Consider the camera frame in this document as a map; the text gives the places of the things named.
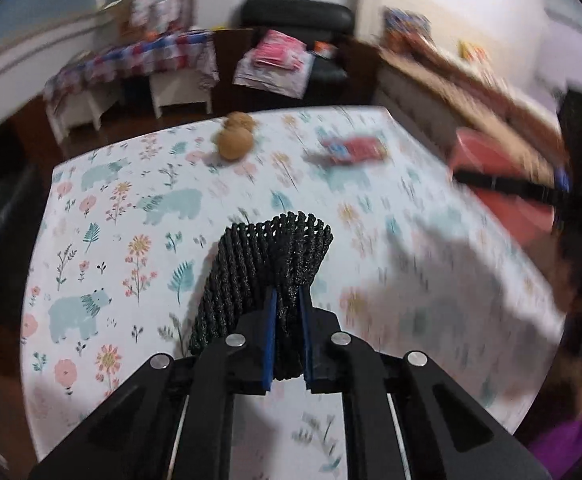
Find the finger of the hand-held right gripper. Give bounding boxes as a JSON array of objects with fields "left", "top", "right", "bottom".
[{"left": 452, "top": 169, "right": 572, "bottom": 209}]

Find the rolled floral quilt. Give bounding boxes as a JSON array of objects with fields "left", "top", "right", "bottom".
[{"left": 396, "top": 35, "right": 568, "bottom": 163}]

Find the colourful printed pillow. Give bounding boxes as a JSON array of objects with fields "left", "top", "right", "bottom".
[{"left": 382, "top": 6, "right": 432, "bottom": 47}]

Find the white folded cloth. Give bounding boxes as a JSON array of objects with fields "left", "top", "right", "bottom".
[{"left": 233, "top": 52, "right": 318, "bottom": 101}]

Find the bed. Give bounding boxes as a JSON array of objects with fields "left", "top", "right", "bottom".
[{"left": 353, "top": 0, "right": 574, "bottom": 173}]

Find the white desk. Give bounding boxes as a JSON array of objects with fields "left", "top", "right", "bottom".
[{"left": 46, "top": 67, "right": 215, "bottom": 144}]

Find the pink folded blanket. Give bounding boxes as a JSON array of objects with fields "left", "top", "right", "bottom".
[{"left": 252, "top": 29, "right": 308, "bottom": 72}]

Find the pink plastic bucket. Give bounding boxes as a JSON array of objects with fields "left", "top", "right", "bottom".
[{"left": 447, "top": 127, "right": 568, "bottom": 247}]

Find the plaid tablecloth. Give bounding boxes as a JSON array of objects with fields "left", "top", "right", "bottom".
[{"left": 43, "top": 30, "right": 220, "bottom": 112}]

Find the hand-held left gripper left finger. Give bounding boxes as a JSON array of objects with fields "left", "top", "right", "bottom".
[{"left": 28, "top": 287, "right": 278, "bottom": 480}]

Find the black foam net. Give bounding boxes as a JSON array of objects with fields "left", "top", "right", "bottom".
[{"left": 188, "top": 210, "right": 335, "bottom": 382}]

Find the black leather armchair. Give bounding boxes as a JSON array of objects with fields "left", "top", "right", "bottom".
[{"left": 213, "top": 0, "right": 358, "bottom": 107}]

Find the cream headboard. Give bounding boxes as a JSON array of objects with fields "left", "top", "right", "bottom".
[{"left": 353, "top": 0, "right": 388, "bottom": 47}]

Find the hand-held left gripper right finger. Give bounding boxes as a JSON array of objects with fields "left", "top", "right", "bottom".
[{"left": 298, "top": 287, "right": 554, "bottom": 480}]

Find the yellow floral pillow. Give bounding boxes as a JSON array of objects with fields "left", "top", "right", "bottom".
[{"left": 458, "top": 40, "right": 488, "bottom": 64}]

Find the floral bear print tablecloth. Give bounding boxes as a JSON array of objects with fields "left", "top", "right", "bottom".
[{"left": 20, "top": 105, "right": 568, "bottom": 480}]

